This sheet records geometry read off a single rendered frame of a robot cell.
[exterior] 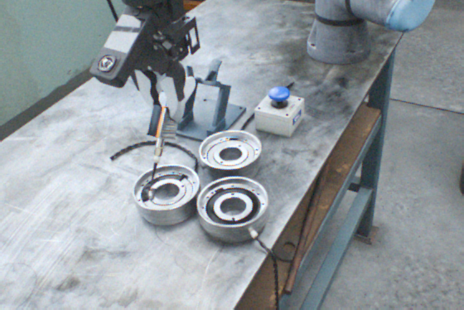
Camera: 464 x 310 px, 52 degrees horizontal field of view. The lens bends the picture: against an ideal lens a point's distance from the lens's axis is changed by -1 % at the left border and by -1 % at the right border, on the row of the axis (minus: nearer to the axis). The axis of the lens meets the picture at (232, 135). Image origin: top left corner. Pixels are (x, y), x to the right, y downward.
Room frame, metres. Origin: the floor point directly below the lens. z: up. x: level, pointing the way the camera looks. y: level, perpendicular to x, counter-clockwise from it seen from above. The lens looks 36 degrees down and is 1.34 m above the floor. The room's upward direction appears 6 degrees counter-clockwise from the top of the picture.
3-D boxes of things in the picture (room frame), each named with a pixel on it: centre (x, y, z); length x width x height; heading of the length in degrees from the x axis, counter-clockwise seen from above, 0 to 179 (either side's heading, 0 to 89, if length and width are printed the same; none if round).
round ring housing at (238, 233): (0.52, 0.01, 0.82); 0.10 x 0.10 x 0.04
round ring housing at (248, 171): (0.64, 0.01, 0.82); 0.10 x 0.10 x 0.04
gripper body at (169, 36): (0.65, 0.09, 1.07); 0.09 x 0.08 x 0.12; 147
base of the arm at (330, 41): (1.04, -0.27, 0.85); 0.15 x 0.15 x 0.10
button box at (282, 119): (0.76, -0.10, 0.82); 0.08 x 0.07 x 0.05; 147
